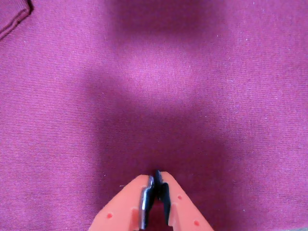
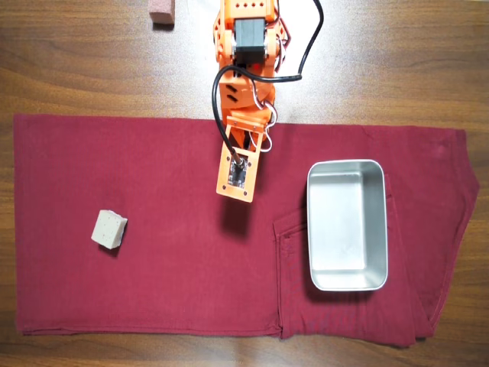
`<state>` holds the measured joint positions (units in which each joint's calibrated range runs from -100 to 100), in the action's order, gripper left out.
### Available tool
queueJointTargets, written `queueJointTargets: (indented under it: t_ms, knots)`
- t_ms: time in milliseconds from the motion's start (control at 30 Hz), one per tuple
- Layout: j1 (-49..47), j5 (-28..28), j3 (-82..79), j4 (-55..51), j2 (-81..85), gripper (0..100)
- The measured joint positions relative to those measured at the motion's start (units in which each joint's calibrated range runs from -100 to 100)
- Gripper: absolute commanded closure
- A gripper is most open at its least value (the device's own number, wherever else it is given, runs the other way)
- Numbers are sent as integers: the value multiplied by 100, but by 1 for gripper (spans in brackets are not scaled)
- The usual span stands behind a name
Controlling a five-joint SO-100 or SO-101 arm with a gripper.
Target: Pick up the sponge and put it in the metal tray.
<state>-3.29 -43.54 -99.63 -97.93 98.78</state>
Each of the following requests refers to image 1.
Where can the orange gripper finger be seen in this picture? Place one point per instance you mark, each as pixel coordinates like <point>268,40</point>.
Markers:
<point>122,207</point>
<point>183,207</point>

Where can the dark red cloth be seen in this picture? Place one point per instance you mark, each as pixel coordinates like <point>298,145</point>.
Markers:
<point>72,120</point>

